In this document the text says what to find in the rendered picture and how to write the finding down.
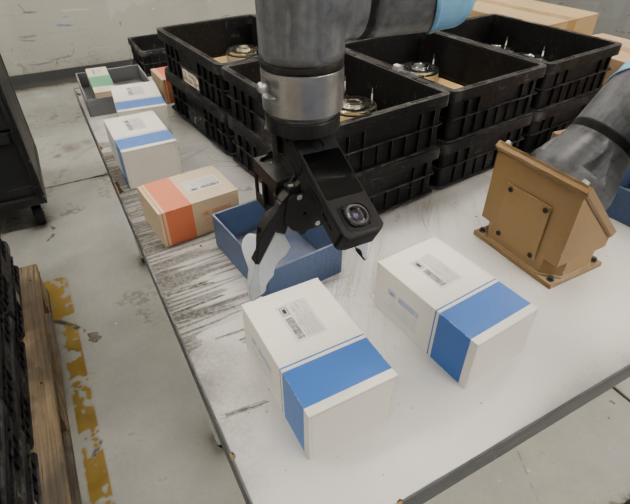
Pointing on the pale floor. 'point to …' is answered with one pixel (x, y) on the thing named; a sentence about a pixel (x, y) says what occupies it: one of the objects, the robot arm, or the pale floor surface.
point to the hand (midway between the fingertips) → (314, 283)
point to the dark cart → (4, 137)
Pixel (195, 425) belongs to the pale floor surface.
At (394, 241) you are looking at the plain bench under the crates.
